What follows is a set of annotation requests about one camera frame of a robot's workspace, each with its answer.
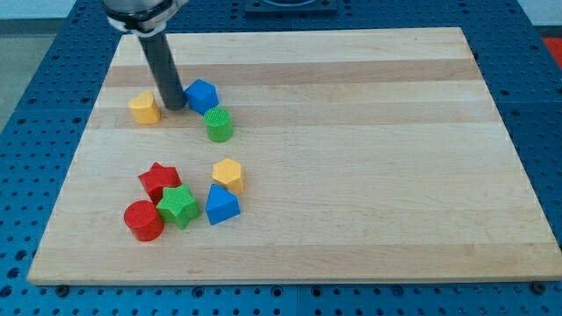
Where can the green cylinder block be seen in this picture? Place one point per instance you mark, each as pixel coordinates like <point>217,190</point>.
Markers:
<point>218,124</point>

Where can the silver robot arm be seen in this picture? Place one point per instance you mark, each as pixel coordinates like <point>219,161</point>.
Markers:
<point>141,17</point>

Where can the yellow hexagon block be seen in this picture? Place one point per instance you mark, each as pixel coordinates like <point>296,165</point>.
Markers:
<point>228,174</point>

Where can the blue triangle block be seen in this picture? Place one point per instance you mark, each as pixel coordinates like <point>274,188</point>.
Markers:
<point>221,204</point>

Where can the wooden board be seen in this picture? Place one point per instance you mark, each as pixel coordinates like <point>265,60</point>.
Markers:
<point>368,156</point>

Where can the blue cube block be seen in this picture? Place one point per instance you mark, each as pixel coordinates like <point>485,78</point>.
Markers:
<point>201,96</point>

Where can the green star block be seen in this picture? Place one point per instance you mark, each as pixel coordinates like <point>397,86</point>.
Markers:
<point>178,206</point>

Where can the red star block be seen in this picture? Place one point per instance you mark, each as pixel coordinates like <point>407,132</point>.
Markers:
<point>157,178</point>

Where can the yellow heart block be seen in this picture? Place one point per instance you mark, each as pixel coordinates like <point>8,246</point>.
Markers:
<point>144,108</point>

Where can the red cylinder block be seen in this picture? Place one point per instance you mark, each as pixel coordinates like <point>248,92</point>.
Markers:
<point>143,220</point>

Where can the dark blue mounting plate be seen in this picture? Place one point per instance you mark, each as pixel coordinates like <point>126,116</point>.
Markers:
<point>261,7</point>

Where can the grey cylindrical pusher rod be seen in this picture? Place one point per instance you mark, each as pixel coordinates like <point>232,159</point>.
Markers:
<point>163,67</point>

